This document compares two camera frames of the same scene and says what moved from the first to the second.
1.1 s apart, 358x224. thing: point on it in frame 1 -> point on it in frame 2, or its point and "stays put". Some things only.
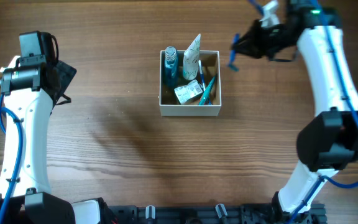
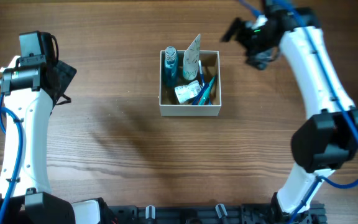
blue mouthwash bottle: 171,71 stays put
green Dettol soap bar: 188,93 stays put
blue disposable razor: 233,53 -> 196,99
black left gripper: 68,73 stays put
